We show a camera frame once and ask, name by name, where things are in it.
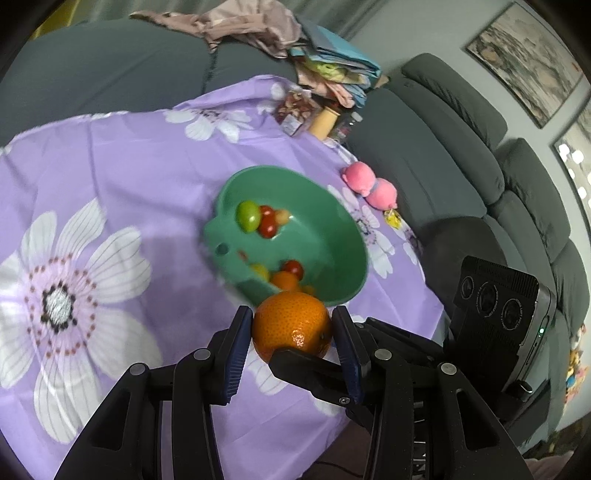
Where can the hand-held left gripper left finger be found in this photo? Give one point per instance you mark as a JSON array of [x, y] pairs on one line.
[[238, 355]]

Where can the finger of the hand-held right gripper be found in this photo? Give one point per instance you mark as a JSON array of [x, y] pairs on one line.
[[401, 341], [304, 371]]

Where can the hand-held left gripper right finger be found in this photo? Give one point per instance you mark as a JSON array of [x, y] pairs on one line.
[[349, 350]]

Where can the orange mandarin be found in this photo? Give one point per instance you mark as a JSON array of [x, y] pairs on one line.
[[284, 280], [292, 323]]

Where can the small yellow-brown fruit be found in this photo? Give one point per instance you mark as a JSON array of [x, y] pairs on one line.
[[282, 216], [308, 290]]

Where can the yellow-green fruit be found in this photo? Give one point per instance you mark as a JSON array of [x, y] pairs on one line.
[[260, 272]]

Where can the green plastic bowl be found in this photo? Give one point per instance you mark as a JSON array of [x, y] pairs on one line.
[[323, 249]]

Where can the person's right forearm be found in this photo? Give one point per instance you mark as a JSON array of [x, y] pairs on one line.
[[549, 468]]

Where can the colourful small toys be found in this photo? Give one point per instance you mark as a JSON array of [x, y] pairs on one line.
[[575, 364]]

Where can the small yellow packet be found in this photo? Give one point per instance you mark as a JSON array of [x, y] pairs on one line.
[[392, 219]]

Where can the green fruit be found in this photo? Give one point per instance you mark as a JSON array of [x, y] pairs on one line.
[[248, 215]]

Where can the pink plush toy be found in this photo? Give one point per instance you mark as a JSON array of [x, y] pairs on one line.
[[360, 177]]

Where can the glossy framed picture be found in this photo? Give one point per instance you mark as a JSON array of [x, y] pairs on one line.
[[577, 157]]

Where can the purple floral tablecloth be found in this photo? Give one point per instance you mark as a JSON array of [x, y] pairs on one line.
[[138, 175]]

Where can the clear bottle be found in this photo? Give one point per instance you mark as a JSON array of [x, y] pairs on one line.
[[346, 127]]

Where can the beige bottle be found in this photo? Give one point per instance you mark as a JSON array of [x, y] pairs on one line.
[[323, 122]]

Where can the clear snack packet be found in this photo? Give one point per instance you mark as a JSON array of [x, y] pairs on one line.
[[295, 110]]

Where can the large framed painting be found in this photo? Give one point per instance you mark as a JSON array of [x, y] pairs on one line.
[[526, 60]]

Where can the stack of folded cloths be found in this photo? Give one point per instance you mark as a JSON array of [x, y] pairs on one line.
[[332, 64]]

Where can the grey fabric sofa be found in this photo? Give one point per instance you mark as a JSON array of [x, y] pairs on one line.
[[115, 69]]

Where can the crumpled pink cloth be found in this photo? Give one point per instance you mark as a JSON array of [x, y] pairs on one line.
[[249, 23]]

